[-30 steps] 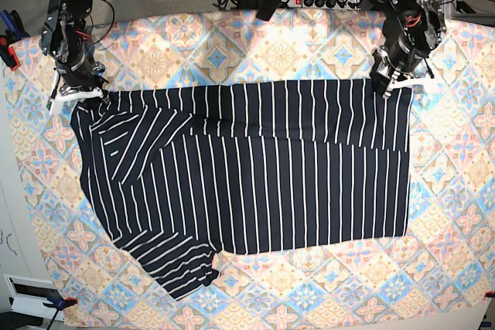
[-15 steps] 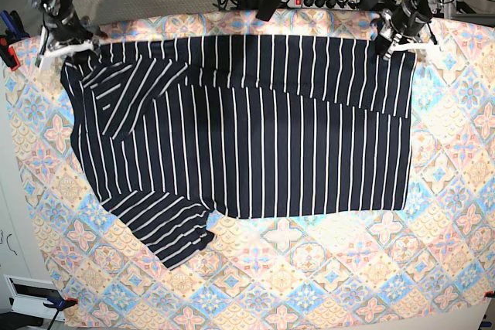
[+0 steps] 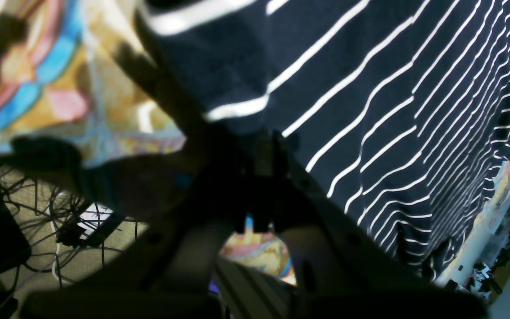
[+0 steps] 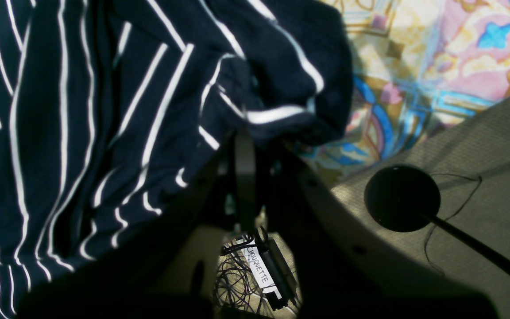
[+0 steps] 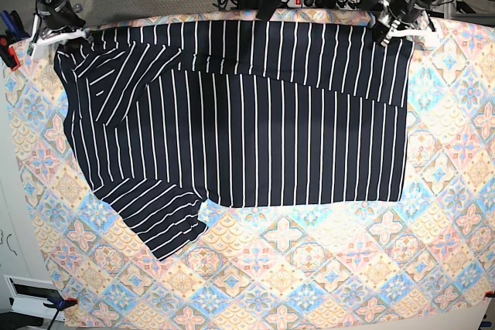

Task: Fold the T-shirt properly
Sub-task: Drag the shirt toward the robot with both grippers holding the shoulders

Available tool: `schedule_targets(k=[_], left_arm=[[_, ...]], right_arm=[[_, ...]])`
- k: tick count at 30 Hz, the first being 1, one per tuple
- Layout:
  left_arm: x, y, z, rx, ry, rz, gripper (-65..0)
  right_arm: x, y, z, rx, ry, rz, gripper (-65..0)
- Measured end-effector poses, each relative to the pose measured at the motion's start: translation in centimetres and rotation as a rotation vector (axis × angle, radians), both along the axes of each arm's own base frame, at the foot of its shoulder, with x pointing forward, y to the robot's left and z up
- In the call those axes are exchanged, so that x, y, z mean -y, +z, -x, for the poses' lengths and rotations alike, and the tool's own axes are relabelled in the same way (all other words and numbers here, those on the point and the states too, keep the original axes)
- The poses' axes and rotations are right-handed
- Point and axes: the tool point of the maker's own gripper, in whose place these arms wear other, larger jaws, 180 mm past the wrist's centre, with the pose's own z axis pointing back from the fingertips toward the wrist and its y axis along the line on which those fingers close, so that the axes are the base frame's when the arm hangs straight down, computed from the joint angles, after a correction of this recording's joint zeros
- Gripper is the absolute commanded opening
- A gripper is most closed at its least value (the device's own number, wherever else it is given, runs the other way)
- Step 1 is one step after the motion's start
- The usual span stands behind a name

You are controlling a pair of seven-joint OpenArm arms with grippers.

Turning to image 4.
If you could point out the black round stand base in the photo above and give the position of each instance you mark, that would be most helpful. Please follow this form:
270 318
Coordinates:
404 198

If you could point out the labelled black power adapter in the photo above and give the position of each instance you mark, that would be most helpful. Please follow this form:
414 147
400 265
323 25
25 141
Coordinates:
271 272

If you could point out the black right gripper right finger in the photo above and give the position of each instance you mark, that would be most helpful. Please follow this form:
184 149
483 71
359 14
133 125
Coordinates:
347 272

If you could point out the colourful patterned tablecloth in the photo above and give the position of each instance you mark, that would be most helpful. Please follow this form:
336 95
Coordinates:
420 66

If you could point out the navy white striped T-shirt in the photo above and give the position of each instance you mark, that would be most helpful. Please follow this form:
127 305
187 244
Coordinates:
109 108

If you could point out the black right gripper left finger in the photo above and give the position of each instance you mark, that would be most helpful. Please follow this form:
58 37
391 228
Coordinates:
171 260

